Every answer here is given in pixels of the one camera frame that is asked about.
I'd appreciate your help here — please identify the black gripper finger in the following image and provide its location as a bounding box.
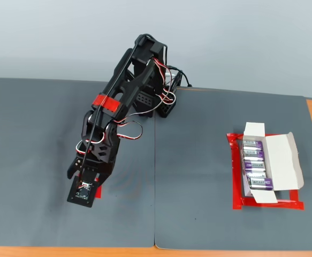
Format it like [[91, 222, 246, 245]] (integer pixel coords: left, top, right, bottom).
[[66, 156, 80, 180], [94, 173, 111, 192]]

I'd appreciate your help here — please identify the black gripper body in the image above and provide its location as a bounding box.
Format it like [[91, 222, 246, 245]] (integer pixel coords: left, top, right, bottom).
[[74, 125, 120, 186]]

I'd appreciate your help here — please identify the purple silver battery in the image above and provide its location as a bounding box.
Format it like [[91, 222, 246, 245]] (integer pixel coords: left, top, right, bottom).
[[245, 171, 268, 179], [243, 160, 265, 172], [243, 150, 265, 161], [242, 140, 264, 151], [248, 177, 275, 191]]

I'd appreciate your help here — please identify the white cardboard box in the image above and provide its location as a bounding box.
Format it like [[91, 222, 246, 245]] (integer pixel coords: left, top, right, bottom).
[[241, 122, 305, 204]]

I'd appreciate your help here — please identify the red tape patch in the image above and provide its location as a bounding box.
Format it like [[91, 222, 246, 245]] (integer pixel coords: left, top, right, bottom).
[[94, 177, 103, 199]]

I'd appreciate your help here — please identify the grey table mat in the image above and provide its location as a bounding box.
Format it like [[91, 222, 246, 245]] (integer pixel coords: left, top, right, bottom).
[[0, 78, 156, 248], [154, 87, 312, 251]]

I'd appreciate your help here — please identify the red tape band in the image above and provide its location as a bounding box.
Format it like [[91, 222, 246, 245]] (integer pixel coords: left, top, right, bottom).
[[92, 94, 120, 113]]

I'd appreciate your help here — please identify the black gripper camera module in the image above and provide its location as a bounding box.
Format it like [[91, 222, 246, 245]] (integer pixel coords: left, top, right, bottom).
[[66, 175, 96, 208]]

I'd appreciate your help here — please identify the black camera cable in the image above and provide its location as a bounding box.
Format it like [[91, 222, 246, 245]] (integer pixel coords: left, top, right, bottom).
[[77, 33, 170, 188]]

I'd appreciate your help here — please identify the red white servo wire bundle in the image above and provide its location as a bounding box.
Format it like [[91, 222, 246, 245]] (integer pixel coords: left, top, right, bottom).
[[130, 57, 178, 118]]

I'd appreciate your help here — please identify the black power cable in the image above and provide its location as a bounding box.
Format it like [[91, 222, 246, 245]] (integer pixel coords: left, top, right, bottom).
[[169, 68, 194, 88]]

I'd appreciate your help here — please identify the red tape frame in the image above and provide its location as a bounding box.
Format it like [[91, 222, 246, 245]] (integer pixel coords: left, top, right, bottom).
[[226, 132, 306, 211]]

